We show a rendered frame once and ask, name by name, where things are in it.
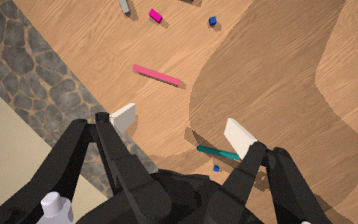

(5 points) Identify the short magenta rod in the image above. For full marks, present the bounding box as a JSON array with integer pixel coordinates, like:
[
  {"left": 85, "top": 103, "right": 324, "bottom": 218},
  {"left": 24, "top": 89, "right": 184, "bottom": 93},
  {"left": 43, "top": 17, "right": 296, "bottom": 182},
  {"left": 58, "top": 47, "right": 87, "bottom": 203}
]
[{"left": 149, "top": 9, "right": 163, "bottom": 24}]

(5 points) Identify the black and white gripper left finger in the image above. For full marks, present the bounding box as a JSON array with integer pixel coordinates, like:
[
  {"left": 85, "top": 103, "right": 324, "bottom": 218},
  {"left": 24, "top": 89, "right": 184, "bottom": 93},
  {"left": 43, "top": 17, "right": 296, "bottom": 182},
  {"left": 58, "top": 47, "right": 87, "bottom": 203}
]
[{"left": 0, "top": 103, "right": 172, "bottom": 224}]

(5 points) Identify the pink flat bar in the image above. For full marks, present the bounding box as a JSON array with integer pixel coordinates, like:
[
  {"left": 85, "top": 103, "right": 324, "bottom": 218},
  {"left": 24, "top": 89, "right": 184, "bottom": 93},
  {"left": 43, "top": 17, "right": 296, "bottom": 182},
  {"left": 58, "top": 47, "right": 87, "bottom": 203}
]
[{"left": 133, "top": 64, "right": 180, "bottom": 85}]

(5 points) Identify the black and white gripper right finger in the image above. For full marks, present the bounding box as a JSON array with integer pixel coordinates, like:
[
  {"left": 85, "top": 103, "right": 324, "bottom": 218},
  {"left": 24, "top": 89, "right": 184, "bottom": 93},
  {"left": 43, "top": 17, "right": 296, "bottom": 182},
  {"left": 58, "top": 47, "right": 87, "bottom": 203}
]
[{"left": 203, "top": 118, "right": 333, "bottom": 224}]

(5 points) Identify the grey rod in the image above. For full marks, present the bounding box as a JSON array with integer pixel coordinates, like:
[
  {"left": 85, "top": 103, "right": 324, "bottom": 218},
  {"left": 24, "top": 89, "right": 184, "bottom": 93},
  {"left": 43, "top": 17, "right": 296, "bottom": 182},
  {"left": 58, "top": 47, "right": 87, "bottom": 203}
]
[{"left": 119, "top": 0, "right": 131, "bottom": 16}]

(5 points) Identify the turquoise rod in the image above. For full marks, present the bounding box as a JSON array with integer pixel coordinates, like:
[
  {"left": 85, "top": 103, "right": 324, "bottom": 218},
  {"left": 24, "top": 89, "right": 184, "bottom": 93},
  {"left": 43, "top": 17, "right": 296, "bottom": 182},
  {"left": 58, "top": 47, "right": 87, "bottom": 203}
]
[{"left": 197, "top": 145, "right": 240, "bottom": 160}]

